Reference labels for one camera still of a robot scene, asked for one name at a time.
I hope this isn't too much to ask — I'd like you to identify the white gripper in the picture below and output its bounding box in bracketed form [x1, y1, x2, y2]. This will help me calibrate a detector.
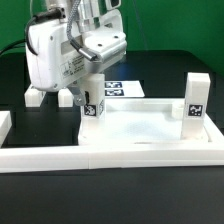
[26, 9, 127, 106]

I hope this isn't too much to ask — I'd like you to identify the white desk top tray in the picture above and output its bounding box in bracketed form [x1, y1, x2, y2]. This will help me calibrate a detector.
[78, 98, 224, 145]

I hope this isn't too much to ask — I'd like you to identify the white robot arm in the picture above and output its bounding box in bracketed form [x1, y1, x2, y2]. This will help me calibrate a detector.
[25, 0, 127, 106]

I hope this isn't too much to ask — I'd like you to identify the fiducial marker plate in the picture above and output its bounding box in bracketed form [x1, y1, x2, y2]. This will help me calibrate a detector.
[105, 81, 145, 98]

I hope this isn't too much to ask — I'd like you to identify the white U-shaped fence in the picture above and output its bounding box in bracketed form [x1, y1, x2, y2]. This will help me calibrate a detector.
[0, 111, 224, 173]

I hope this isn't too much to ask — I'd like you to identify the black cable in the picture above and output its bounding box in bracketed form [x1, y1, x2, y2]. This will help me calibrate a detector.
[0, 39, 28, 56]

